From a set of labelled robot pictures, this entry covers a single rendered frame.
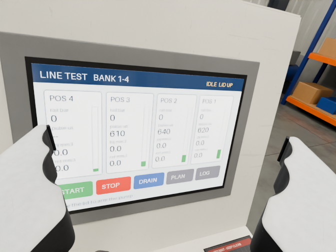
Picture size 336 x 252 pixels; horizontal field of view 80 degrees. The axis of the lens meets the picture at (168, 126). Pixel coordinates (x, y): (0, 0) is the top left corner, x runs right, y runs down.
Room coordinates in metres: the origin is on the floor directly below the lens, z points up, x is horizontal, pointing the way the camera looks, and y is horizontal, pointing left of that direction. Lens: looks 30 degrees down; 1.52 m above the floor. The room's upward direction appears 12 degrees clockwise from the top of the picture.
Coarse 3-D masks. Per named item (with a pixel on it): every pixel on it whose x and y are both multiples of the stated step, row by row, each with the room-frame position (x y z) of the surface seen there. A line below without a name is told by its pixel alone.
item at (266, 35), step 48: (0, 0) 0.29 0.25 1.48; (48, 0) 0.31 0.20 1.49; (96, 0) 0.34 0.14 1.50; (144, 0) 0.38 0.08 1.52; (192, 0) 0.42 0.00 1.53; (240, 0) 0.47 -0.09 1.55; (192, 48) 0.41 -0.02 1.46; (240, 48) 0.46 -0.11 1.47; (288, 48) 0.52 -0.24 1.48; (0, 96) 0.25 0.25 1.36; (0, 144) 0.23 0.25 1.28; (240, 192) 0.42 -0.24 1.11; (96, 240) 0.24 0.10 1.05; (144, 240) 0.28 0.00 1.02
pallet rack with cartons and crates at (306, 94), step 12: (324, 24) 4.66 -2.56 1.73; (312, 48) 4.66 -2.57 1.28; (324, 48) 4.61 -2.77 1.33; (324, 60) 4.36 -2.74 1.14; (300, 72) 4.67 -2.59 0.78; (300, 84) 4.69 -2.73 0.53; (312, 84) 4.72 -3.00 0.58; (288, 96) 4.64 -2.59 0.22; (300, 96) 4.56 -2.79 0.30; (312, 96) 4.35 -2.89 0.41; (324, 96) 4.50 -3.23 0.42; (312, 108) 4.13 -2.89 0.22; (324, 108) 4.12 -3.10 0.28
